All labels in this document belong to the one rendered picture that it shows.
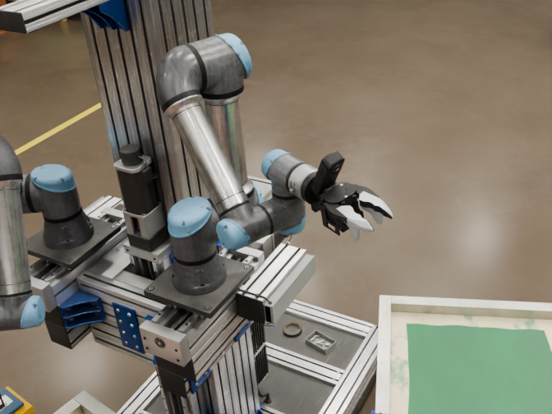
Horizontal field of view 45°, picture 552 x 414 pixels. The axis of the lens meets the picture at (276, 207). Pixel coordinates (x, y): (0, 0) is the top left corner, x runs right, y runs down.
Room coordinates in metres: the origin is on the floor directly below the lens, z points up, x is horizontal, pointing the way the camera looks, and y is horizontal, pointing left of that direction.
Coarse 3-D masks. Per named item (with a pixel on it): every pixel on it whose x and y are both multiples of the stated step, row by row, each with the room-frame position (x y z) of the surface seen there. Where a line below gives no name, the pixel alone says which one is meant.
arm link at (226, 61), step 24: (192, 48) 1.47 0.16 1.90; (216, 48) 1.48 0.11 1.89; (240, 48) 1.51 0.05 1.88; (216, 72) 1.45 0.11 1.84; (240, 72) 1.49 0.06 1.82; (216, 96) 1.47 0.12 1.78; (216, 120) 1.48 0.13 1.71; (240, 120) 1.51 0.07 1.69; (240, 144) 1.50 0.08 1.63; (240, 168) 1.49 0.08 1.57
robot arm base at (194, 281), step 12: (216, 252) 1.44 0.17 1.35; (180, 264) 1.40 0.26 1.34; (192, 264) 1.39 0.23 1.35; (204, 264) 1.40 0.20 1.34; (216, 264) 1.42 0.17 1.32; (180, 276) 1.40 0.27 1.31; (192, 276) 1.38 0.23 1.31; (204, 276) 1.39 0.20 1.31; (216, 276) 1.40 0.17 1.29; (180, 288) 1.39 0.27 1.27; (192, 288) 1.37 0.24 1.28; (204, 288) 1.37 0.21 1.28; (216, 288) 1.39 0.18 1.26
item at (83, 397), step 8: (80, 392) 1.31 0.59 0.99; (72, 400) 1.29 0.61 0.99; (80, 400) 1.28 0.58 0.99; (88, 400) 1.28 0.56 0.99; (96, 400) 1.28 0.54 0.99; (64, 408) 1.26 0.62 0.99; (72, 408) 1.26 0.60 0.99; (80, 408) 1.27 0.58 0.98; (88, 408) 1.25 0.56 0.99; (96, 408) 1.25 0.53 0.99; (104, 408) 1.25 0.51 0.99
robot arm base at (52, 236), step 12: (72, 216) 1.67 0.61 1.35; (84, 216) 1.71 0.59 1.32; (48, 228) 1.66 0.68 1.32; (60, 228) 1.65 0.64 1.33; (72, 228) 1.66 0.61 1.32; (84, 228) 1.68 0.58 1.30; (48, 240) 1.65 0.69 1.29; (60, 240) 1.64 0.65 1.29; (72, 240) 1.65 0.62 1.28; (84, 240) 1.66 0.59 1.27
